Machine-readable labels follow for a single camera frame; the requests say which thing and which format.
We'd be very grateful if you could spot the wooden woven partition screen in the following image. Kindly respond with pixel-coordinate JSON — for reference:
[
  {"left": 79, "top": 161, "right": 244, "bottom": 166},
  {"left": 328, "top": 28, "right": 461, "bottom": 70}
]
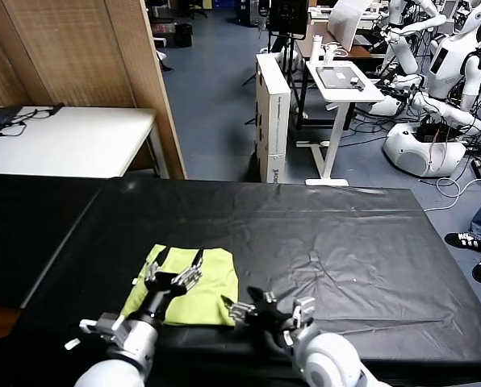
[{"left": 0, "top": 0, "right": 187, "bottom": 181}]

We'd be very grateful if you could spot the large white humanoid robot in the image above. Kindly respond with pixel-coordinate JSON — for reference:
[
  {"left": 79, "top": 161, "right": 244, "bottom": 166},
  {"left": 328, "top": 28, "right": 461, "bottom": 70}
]
[{"left": 368, "top": 0, "right": 481, "bottom": 178}]

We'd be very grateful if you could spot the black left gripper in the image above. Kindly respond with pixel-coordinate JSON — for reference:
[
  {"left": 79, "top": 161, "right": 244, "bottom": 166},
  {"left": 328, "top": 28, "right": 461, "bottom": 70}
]
[{"left": 137, "top": 246, "right": 207, "bottom": 324}]

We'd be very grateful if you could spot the white rectangular table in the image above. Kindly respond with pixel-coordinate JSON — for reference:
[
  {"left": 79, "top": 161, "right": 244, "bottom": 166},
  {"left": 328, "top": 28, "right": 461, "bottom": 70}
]
[{"left": 0, "top": 106, "right": 170, "bottom": 179}]

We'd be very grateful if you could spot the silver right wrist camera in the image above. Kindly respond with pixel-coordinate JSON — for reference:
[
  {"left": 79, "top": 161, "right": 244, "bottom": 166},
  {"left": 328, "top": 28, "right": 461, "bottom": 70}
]
[{"left": 291, "top": 296, "right": 318, "bottom": 328}]

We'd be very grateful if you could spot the white standing desk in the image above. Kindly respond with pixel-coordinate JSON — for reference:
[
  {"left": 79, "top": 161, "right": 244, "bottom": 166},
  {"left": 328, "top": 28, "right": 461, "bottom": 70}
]
[{"left": 295, "top": 60, "right": 387, "bottom": 187}]

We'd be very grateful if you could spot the yellow-green printed t-shirt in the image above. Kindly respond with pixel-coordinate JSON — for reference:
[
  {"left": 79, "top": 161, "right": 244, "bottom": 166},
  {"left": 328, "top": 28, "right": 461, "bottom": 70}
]
[{"left": 121, "top": 243, "right": 241, "bottom": 327}]

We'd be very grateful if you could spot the black storage crate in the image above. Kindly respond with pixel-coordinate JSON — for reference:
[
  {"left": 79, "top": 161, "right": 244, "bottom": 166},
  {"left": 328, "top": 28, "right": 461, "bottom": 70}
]
[{"left": 172, "top": 23, "right": 193, "bottom": 48}]

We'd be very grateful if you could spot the white water bottle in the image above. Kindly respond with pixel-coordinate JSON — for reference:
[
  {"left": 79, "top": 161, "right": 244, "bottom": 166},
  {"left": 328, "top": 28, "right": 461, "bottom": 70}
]
[{"left": 309, "top": 34, "right": 324, "bottom": 65}]

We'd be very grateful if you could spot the black monitor on stand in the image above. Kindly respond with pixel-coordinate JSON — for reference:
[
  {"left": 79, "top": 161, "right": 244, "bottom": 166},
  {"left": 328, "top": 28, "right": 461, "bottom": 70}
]
[{"left": 266, "top": 0, "right": 310, "bottom": 41}]

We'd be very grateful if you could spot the white cup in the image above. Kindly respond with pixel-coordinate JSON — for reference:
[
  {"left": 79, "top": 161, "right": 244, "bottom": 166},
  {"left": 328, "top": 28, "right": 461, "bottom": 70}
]
[{"left": 324, "top": 43, "right": 341, "bottom": 66}]

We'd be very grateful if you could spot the white shoe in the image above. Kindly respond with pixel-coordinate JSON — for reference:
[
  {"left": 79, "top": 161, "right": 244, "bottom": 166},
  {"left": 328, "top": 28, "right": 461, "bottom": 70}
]
[{"left": 155, "top": 50, "right": 172, "bottom": 73}]

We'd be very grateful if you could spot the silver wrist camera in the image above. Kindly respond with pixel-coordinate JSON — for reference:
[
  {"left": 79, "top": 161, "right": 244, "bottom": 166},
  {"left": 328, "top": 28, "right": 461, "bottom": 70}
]
[
  {"left": 78, "top": 311, "right": 131, "bottom": 348},
  {"left": 291, "top": 296, "right": 318, "bottom": 328}
]

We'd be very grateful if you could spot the brown wooden desk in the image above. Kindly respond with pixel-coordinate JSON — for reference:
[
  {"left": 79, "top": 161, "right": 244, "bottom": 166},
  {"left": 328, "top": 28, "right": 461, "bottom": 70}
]
[{"left": 295, "top": 22, "right": 391, "bottom": 61}]

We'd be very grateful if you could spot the grey closed laptop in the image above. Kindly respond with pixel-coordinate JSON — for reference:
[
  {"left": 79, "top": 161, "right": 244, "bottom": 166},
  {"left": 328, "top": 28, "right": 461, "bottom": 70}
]
[{"left": 316, "top": 66, "right": 366, "bottom": 90}]

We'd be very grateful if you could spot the black cable bundle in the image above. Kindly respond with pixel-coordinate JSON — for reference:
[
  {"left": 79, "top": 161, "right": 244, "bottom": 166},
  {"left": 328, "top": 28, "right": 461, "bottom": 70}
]
[{"left": 0, "top": 106, "right": 55, "bottom": 139}]

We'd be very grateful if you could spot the tall white cardboard box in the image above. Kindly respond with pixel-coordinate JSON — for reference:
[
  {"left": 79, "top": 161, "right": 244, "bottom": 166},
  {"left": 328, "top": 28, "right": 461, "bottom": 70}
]
[{"left": 255, "top": 53, "right": 292, "bottom": 185}]

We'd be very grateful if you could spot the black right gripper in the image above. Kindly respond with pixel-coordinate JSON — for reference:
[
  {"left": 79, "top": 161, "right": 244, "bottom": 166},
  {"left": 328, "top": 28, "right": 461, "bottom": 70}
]
[{"left": 220, "top": 285, "right": 299, "bottom": 336}]

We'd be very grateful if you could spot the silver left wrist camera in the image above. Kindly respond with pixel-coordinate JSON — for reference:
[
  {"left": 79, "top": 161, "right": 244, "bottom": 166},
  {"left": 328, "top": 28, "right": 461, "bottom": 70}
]
[{"left": 78, "top": 311, "right": 131, "bottom": 348}]

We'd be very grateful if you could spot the white curved panel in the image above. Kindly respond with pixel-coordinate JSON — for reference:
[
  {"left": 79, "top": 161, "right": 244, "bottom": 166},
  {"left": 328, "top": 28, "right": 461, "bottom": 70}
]
[{"left": 327, "top": 0, "right": 374, "bottom": 53}]

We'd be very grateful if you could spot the white floor cable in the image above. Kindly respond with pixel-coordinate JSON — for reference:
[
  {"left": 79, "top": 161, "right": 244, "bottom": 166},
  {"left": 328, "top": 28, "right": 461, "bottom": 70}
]
[{"left": 422, "top": 173, "right": 481, "bottom": 213}]

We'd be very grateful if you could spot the black plastic tablecloth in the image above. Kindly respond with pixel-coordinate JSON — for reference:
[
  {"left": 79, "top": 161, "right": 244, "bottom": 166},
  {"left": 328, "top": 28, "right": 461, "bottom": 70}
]
[{"left": 20, "top": 177, "right": 481, "bottom": 387}]

